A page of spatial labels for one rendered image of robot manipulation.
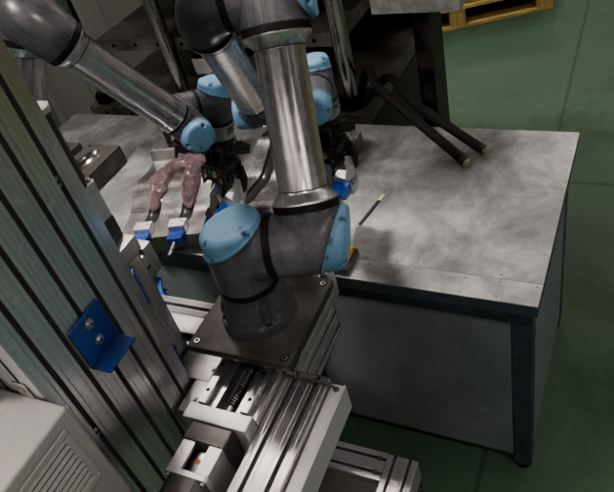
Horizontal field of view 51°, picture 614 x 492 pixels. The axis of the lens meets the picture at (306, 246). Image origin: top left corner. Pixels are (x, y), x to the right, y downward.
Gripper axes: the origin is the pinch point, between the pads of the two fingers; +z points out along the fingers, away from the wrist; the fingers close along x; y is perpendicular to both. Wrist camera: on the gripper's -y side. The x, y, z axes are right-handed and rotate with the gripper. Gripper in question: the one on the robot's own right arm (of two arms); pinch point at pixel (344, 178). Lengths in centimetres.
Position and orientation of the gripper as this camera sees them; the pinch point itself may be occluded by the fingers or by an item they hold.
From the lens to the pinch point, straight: 169.5
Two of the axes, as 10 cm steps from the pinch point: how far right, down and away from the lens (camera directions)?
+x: 8.9, 1.2, -4.4
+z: 2.2, 7.4, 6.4
